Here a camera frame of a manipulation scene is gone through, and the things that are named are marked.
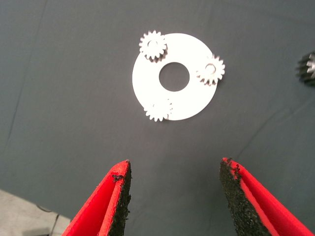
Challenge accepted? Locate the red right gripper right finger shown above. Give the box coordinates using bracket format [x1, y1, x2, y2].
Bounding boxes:
[219, 157, 315, 236]

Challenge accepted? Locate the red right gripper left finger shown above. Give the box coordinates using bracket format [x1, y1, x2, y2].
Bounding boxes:
[61, 159, 132, 236]

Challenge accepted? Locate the small dark steel gear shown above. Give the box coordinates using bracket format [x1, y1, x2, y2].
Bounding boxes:
[196, 54, 226, 87]

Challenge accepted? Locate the larger steel gear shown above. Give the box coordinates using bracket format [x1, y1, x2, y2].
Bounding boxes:
[296, 51, 315, 87]

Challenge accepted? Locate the dark grey table cloth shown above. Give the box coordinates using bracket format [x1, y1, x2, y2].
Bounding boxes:
[0, 0, 315, 236]

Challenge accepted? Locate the round metal plate with hole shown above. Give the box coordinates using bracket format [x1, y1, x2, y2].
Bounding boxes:
[131, 32, 219, 121]

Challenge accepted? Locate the thin dark floor cable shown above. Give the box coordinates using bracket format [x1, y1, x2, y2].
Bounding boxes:
[36, 204, 61, 233]

